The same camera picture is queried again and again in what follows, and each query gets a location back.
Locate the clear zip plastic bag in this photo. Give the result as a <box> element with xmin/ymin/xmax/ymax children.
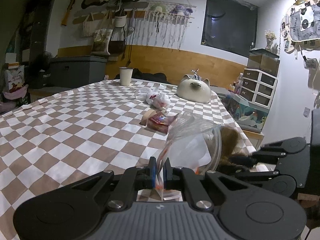
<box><xmin>156</xmin><ymin>113</ymin><xmax>222</xmax><ymax>201</ymax></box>

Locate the white cupboard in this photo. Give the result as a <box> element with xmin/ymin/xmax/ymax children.
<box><xmin>243</xmin><ymin>130</ymin><xmax>264</xmax><ymax>150</ymax></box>

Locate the teal illustrated box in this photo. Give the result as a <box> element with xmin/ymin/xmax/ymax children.
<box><xmin>219</xmin><ymin>93</ymin><xmax>269</xmax><ymax>133</ymax></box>

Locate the wooden eraser-like block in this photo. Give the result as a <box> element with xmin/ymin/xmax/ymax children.
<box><xmin>139</xmin><ymin>109</ymin><xmax>165</xmax><ymax>126</ymax></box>

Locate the white drawer unit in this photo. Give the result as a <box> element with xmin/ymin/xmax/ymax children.
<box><xmin>239</xmin><ymin>68</ymin><xmax>278</xmax><ymax>109</ymax></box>

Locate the brown white checkered tablecloth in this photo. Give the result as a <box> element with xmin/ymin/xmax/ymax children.
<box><xmin>1</xmin><ymin>80</ymin><xmax>241</xmax><ymax>239</ymax></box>

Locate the crumpled white plastic bag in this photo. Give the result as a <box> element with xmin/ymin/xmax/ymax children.
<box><xmin>135</xmin><ymin>85</ymin><xmax>170</xmax><ymax>109</ymax></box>

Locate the white cat-shaped ceramic ornament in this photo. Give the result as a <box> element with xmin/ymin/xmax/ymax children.
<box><xmin>176</xmin><ymin>74</ymin><xmax>212</xmax><ymax>103</ymax></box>

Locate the glass terrarium tank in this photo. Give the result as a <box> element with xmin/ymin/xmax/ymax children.
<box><xmin>247</xmin><ymin>49</ymin><xmax>279</xmax><ymax>77</ymax></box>

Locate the cream cup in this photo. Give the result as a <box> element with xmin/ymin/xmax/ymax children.
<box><xmin>119</xmin><ymin>67</ymin><xmax>133</xmax><ymax>86</ymax></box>

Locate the dried flower vase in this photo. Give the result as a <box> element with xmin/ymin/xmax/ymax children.
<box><xmin>265</xmin><ymin>30</ymin><xmax>277</xmax><ymax>51</ymax></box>

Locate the grey storage box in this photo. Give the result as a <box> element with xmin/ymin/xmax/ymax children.
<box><xmin>49</xmin><ymin>56</ymin><xmax>107</xmax><ymax>88</ymax></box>

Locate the dark window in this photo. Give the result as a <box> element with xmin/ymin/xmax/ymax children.
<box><xmin>201</xmin><ymin>0</ymin><xmax>258</xmax><ymax>57</ymax></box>

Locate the beige tote bag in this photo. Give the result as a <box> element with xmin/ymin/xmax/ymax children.
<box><xmin>91</xmin><ymin>10</ymin><xmax>112</xmax><ymax>57</ymax></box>

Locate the white snack bag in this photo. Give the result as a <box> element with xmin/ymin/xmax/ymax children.
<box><xmin>4</xmin><ymin>66</ymin><xmax>24</xmax><ymax>93</ymax></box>

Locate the wooden toy rifle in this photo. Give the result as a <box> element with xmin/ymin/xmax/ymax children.
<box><xmin>61</xmin><ymin>0</ymin><xmax>76</xmax><ymax>26</ymax></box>

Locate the blue grey wall cloth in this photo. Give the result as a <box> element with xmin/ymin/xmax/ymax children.
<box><xmin>290</xmin><ymin>3</ymin><xmax>320</xmax><ymax>42</ymax></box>

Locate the white macrame wall hanging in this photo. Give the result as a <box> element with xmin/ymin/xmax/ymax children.
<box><xmin>142</xmin><ymin>1</ymin><xmax>196</xmax><ymax>50</ymax></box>

